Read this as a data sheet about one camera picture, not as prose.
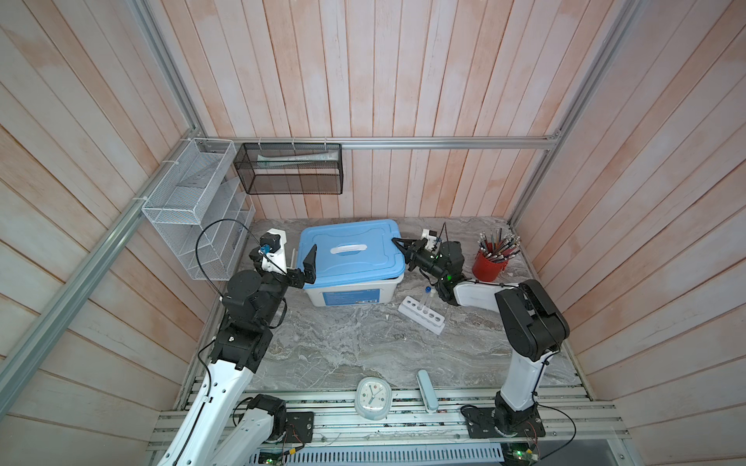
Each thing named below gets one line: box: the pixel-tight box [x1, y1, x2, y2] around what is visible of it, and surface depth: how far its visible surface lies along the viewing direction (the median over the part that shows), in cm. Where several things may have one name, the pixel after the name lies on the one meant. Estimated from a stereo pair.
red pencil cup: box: [472, 248, 509, 283], surface depth 105 cm
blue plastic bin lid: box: [297, 219, 407, 288], surface depth 88 cm
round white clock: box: [354, 376, 393, 421], surface depth 78 cm
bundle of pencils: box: [476, 228, 521, 263], surface depth 94 cm
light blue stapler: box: [416, 368, 441, 413], surface depth 78 cm
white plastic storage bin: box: [303, 273, 405, 307], surface depth 90 cm
